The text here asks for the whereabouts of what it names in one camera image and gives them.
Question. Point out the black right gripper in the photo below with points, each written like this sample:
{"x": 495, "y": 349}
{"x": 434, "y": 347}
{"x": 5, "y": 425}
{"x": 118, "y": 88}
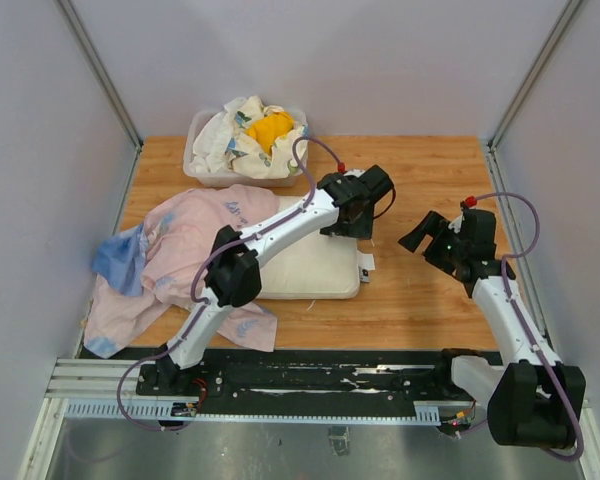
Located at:
{"x": 428, "y": 226}

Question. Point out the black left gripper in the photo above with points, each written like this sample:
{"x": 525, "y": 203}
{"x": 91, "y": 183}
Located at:
{"x": 363, "y": 230}

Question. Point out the cream white pillow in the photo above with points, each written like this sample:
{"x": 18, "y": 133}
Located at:
{"x": 316, "y": 267}

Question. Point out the pink blue printed pillowcase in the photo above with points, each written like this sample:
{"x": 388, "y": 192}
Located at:
{"x": 143, "y": 271}

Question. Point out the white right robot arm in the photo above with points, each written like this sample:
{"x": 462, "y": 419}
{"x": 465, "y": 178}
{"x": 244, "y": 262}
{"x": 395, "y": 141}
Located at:
{"x": 536, "y": 399}

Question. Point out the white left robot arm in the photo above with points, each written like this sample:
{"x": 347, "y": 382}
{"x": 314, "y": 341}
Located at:
{"x": 232, "y": 276}

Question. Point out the cream floral printed cloth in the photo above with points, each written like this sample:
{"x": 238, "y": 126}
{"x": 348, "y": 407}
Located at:
{"x": 248, "y": 158}

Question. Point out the yellow orange cloth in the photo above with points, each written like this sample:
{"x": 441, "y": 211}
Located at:
{"x": 267, "y": 130}

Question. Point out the translucent plastic bin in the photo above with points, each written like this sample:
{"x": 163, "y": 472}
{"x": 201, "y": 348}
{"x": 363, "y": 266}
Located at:
{"x": 217, "y": 174}

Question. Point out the white crumpled cloth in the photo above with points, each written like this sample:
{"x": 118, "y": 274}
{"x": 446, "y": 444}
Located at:
{"x": 211, "y": 148}

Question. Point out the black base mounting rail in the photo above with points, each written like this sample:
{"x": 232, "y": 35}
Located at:
{"x": 314, "y": 383}

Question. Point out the right aluminium frame post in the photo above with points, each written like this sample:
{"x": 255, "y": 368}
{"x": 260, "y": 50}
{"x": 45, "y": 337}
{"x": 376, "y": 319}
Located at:
{"x": 565, "y": 20}

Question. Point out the aluminium frame post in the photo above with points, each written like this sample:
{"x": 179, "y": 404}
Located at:
{"x": 565, "y": 20}
{"x": 78, "y": 29}

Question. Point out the left aluminium frame post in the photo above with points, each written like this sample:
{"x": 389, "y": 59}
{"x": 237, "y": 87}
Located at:
{"x": 78, "y": 29}

